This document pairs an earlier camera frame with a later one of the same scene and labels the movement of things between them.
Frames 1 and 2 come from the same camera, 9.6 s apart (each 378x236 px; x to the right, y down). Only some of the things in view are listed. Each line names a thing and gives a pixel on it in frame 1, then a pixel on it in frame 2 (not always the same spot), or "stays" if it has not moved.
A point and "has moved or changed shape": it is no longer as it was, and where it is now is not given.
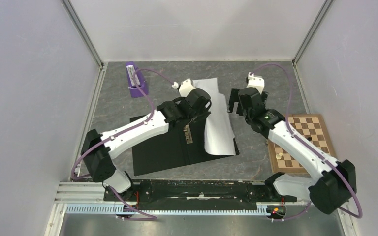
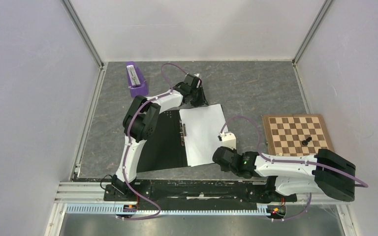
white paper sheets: (219, 137) has moved or changed shape
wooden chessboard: (312, 127) stays
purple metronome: (140, 80) stays
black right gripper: (235, 98) to (233, 150)
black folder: (135, 117) has moved or changed shape
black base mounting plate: (197, 194) stays
